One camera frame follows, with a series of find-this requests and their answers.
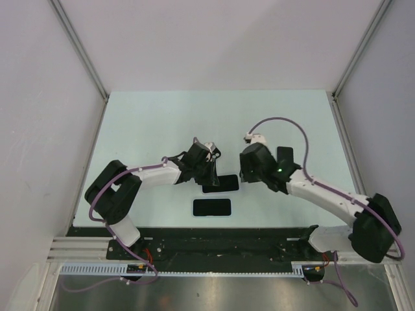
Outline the left aluminium frame post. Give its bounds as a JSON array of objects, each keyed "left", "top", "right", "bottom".
[{"left": 48, "top": 0, "right": 109, "bottom": 103}]

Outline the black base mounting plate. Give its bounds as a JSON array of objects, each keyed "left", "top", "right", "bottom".
[{"left": 66, "top": 226, "right": 341, "bottom": 273}]

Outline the blue-edged black phone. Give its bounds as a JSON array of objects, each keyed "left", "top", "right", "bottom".
[{"left": 193, "top": 198, "right": 232, "bottom": 217}]

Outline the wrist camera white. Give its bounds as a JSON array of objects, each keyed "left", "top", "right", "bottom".
[
  {"left": 244, "top": 133, "right": 267, "bottom": 146},
  {"left": 204, "top": 142, "right": 216, "bottom": 155}
]

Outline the aluminium frame post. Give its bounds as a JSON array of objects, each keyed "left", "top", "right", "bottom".
[
  {"left": 48, "top": 0, "right": 109, "bottom": 103},
  {"left": 331, "top": 0, "right": 394, "bottom": 99}
]

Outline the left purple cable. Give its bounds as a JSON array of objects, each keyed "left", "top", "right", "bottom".
[{"left": 61, "top": 137, "right": 160, "bottom": 294}]

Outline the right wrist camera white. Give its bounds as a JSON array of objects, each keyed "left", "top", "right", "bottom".
[{"left": 244, "top": 133, "right": 267, "bottom": 146}]

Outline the right aluminium frame post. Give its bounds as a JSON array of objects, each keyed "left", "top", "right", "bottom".
[{"left": 331, "top": 0, "right": 394, "bottom": 99}]

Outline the light blue phone case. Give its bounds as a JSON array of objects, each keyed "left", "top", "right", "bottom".
[{"left": 192, "top": 198, "right": 233, "bottom": 218}]

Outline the right side aluminium rail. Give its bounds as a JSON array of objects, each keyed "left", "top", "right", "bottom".
[{"left": 326, "top": 92, "right": 367, "bottom": 194}]

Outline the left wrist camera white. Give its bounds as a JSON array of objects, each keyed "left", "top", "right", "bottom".
[{"left": 204, "top": 142, "right": 216, "bottom": 155}]

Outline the grey slotted cable duct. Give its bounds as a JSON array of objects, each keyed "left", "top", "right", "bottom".
[{"left": 60, "top": 261, "right": 307, "bottom": 277}]

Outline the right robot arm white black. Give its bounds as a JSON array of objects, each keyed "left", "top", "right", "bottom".
[{"left": 239, "top": 143, "right": 401, "bottom": 263}]

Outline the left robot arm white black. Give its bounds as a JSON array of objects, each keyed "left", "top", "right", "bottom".
[{"left": 84, "top": 139, "right": 221, "bottom": 259}]

